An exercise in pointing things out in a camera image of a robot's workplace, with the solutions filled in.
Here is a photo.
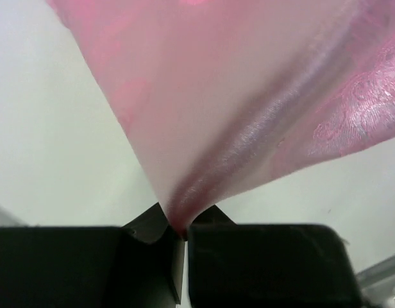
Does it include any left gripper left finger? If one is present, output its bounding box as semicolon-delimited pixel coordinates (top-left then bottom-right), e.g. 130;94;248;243
120;203;169;246

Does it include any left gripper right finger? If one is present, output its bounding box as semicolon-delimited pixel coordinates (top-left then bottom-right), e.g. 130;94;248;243
191;205;236;227

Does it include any pink pillowcase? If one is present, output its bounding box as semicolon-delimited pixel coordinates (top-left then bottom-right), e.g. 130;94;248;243
50;1;395;232

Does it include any aluminium table frame rail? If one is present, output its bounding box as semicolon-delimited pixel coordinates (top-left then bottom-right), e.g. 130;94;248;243
356;255;395;288

